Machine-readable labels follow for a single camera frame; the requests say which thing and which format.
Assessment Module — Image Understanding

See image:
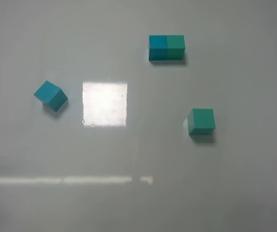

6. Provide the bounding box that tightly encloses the blue template cube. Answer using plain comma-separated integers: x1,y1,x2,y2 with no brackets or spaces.
149,35,167,61

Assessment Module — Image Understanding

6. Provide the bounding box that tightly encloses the green template cube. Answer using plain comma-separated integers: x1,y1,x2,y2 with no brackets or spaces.
166,35,185,60

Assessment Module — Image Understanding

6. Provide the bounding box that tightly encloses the loose blue cube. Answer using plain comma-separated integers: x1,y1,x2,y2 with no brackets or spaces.
34,81,68,112

